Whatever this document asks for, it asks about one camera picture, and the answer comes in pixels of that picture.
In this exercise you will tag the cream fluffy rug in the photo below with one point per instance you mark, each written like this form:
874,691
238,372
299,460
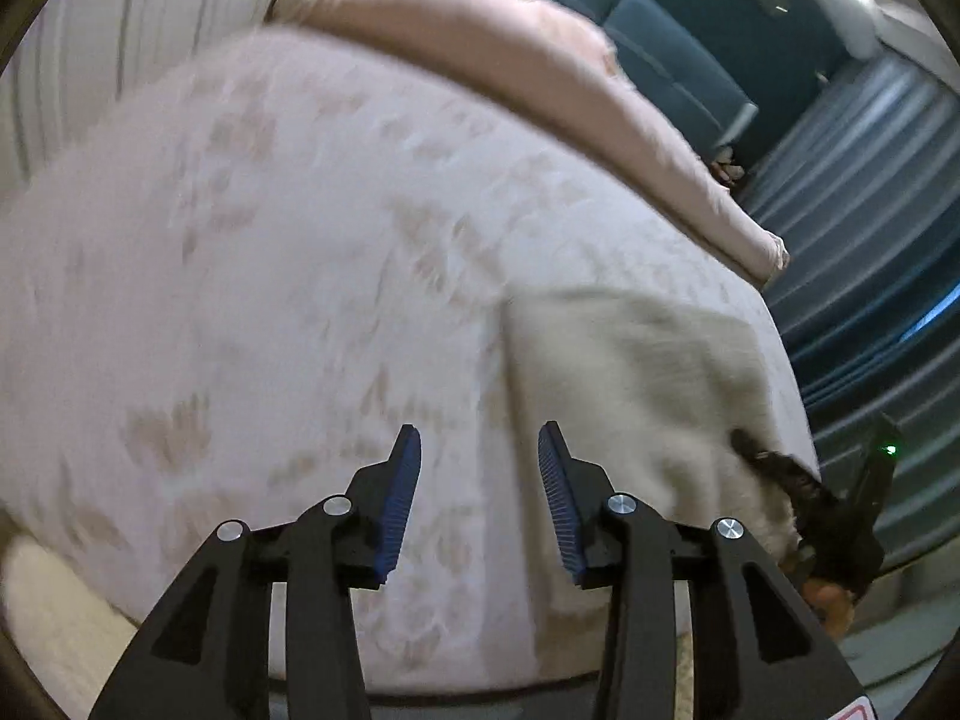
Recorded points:
60,630

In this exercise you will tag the small brown item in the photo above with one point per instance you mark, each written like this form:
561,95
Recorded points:
726,166

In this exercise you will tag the grey-blue curtain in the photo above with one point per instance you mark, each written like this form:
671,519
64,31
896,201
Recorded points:
862,240

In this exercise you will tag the pink rolled duvet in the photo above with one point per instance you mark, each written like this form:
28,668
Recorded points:
525,52

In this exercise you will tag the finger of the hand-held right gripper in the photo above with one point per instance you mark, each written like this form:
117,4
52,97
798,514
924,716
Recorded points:
879,465
780,469

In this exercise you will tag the white panelled wardrobe door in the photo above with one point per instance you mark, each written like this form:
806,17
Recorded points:
97,37

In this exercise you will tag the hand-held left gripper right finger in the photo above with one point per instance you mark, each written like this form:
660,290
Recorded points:
559,495

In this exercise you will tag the teal padded headboard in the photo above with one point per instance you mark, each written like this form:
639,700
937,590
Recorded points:
660,22

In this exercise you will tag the beige buttoned garment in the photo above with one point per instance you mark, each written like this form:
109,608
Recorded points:
645,390

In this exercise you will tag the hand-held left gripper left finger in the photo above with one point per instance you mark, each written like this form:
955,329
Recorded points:
401,495

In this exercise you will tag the person's right hand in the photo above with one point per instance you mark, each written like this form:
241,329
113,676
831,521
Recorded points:
829,607

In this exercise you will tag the patterned white bedspread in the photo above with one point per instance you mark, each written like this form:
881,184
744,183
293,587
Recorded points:
262,277

